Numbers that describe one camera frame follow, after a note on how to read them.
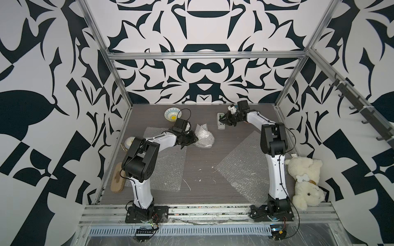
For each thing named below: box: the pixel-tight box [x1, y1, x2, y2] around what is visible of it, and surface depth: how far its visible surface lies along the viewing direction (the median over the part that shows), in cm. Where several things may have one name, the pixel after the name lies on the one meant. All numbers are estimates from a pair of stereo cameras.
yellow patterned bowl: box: [164, 106, 183, 122], surface depth 113 cm
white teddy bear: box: [285, 156, 325, 212], surface depth 79 cm
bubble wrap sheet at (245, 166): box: [215, 130, 270, 203], surface depth 89 cm
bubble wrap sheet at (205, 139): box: [193, 123, 215, 149], surface depth 98 cm
